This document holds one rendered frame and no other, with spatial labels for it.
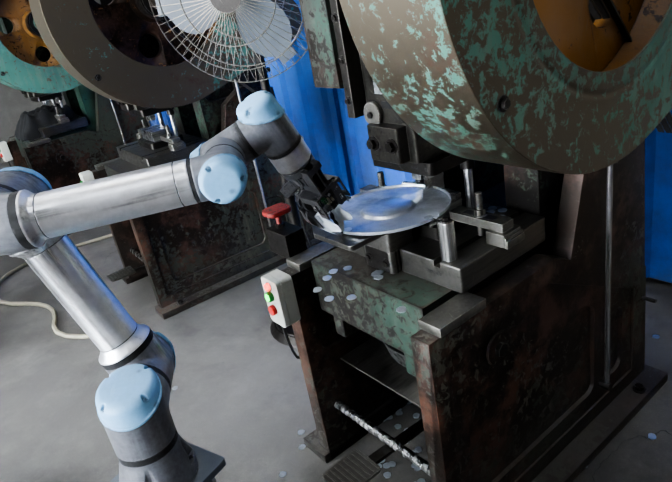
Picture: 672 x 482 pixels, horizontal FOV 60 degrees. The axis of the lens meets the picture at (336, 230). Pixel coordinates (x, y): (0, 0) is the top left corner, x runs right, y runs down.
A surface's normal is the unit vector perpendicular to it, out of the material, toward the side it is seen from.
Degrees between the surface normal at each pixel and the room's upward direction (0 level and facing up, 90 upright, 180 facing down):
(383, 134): 90
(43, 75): 90
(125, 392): 7
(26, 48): 90
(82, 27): 90
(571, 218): 73
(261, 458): 0
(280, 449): 0
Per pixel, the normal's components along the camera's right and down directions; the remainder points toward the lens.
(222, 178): 0.17, 0.37
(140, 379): -0.15, -0.85
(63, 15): 0.59, 0.22
